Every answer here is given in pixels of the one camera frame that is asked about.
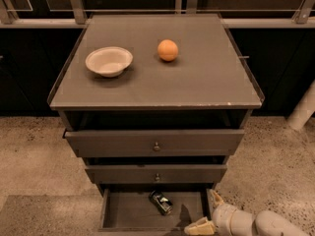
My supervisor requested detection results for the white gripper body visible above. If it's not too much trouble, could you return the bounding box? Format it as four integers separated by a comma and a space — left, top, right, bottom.
212, 204, 257, 236

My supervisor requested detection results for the open bottom drawer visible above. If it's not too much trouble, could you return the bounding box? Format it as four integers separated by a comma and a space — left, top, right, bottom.
99, 187, 211, 236

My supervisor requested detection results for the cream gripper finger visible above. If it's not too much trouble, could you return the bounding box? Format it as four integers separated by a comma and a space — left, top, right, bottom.
184, 217, 216, 236
210, 189, 224, 208

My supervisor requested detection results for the metal window railing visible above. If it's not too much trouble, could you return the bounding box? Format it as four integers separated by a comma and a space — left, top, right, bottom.
0, 0, 315, 29

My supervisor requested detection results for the white cylindrical post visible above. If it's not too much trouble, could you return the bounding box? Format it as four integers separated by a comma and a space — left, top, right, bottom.
287, 80, 315, 131

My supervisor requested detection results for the top drawer with knob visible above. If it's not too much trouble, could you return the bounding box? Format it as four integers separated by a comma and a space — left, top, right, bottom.
65, 129, 244, 157

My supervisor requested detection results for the white paper bowl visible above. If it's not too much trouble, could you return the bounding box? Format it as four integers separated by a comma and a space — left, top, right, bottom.
86, 46, 133, 78

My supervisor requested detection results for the green soda can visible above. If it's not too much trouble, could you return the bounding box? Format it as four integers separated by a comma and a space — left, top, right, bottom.
149, 191, 172, 215

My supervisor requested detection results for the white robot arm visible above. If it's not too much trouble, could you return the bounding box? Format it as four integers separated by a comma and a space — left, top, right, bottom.
184, 189, 308, 236

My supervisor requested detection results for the orange fruit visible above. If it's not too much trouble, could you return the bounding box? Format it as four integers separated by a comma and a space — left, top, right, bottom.
157, 39, 178, 62

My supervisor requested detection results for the dark grey drawer cabinet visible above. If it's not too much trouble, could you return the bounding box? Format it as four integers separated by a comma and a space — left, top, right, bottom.
46, 13, 266, 236

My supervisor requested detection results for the middle drawer with knob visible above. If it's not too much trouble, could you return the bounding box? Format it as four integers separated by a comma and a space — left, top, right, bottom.
86, 164, 227, 184

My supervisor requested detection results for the drawer with knob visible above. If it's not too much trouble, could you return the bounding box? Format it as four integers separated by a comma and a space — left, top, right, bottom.
65, 129, 244, 157
86, 164, 227, 184

